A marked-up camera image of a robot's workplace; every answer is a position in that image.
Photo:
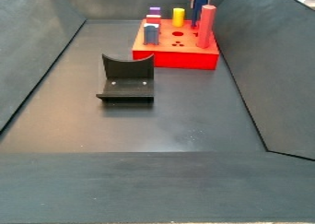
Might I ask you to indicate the blue two-pronged square-circle object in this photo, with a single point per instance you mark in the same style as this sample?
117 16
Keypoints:
197 8

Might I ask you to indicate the red fixture block with holes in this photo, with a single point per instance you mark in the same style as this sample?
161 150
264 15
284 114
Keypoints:
177 50

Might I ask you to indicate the yellow cylinder peg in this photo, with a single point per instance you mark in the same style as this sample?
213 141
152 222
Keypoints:
178 17

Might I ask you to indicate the purple rectangular peg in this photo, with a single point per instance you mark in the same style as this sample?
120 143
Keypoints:
156 10

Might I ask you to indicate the tall red hexagonal peg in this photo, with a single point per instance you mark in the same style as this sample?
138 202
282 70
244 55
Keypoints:
205 30

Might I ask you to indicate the red rectangular peg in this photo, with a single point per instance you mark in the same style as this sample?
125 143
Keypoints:
154 19

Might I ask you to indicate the light blue notched peg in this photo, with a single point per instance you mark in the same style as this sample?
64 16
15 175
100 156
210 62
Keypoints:
152 33

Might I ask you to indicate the black curved holder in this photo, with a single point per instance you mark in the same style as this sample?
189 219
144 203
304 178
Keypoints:
129 79

